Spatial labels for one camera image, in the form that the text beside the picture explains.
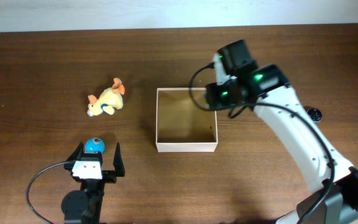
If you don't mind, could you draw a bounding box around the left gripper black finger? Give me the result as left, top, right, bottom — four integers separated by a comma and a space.
67, 142, 84, 162
113, 142, 126, 177

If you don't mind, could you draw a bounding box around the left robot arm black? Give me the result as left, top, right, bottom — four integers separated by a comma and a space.
61, 138, 126, 224

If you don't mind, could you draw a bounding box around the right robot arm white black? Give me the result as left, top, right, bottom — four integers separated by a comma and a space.
206, 40, 358, 223

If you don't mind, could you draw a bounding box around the blue ball toy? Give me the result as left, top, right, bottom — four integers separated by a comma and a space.
84, 138, 105, 154

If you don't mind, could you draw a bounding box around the yellow plush dog toy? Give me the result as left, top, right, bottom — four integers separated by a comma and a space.
87, 78, 126, 117

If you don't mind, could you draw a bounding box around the open cardboard box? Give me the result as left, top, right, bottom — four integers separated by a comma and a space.
155, 88, 218, 152

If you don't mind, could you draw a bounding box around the small black round cap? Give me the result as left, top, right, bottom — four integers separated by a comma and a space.
305, 106, 323, 123

